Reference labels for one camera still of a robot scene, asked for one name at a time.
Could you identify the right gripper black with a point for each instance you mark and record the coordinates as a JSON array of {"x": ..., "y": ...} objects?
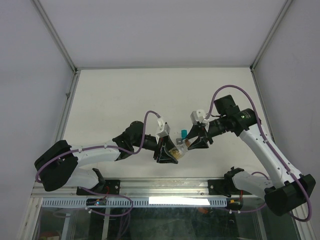
[{"x": 199, "y": 142}]

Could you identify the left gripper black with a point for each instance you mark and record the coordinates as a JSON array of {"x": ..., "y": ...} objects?
[{"x": 163, "y": 156}]

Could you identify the clear bottle yellow capsules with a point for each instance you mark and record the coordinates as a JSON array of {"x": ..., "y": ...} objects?
[{"x": 178, "y": 151}]

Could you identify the weekly pill organizer box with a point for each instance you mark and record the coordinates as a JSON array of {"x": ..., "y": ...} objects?
[{"x": 182, "y": 137}]

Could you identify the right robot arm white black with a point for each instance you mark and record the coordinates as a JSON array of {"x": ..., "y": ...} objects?
[{"x": 285, "y": 189}]

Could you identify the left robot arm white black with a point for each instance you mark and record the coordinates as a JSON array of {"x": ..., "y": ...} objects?
[{"x": 62, "y": 165}]

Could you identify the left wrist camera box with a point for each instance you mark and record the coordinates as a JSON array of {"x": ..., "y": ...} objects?
[{"x": 163, "y": 129}]

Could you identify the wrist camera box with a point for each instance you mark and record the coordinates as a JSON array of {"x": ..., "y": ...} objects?
[
  {"x": 199, "y": 116},
  {"x": 163, "y": 129}
]

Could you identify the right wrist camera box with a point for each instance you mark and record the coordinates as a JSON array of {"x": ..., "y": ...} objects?
[{"x": 199, "y": 116}]

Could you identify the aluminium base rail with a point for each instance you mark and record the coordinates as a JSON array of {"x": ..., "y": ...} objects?
[{"x": 143, "y": 188}]

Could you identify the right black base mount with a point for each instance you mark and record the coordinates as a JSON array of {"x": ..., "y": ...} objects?
[{"x": 225, "y": 185}]

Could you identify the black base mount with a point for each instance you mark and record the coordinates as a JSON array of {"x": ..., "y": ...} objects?
[
  {"x": 225, "y": 185},
  {"x": 102, "y": 187}
]

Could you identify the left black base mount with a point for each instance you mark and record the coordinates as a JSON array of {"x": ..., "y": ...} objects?
[{"x": 102, "y": 187}]

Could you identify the grey slotted cable duct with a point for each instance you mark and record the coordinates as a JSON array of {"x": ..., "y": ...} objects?
[{"x": 143, "y": 202}]

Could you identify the right aluminium frame post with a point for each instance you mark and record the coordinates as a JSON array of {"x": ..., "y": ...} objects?
[{"x": 274, "y": 27}]

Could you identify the aluminium frame post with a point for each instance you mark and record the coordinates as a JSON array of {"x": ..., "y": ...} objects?
[
  {"x": 54, "y": 34},
  {"x": 274, "y": 27}
]

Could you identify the left aluminium frame post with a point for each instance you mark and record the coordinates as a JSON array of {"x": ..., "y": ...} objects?
[{"x": 54, "y": 34}]

